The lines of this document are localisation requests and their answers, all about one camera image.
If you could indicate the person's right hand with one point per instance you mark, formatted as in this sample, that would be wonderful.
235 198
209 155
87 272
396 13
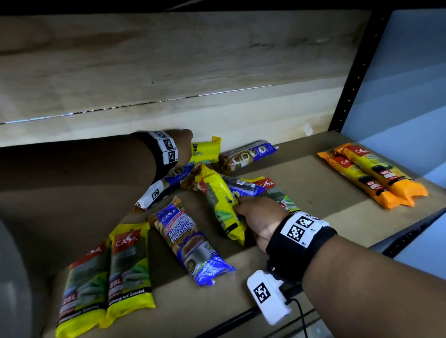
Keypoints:
261 219

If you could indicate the person's left hand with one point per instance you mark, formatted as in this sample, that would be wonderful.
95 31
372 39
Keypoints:
184 146

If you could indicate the black metal wooden shelf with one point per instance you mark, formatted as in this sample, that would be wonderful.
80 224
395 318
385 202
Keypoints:
313 202

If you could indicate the orange Casa 60L packet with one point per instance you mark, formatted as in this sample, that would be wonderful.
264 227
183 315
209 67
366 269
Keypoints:
366 184
383 170

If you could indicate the person's right forearm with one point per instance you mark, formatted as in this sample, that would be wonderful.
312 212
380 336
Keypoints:
366 296

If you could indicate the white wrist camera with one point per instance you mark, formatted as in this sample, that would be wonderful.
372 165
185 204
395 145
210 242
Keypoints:
150 195
275 310

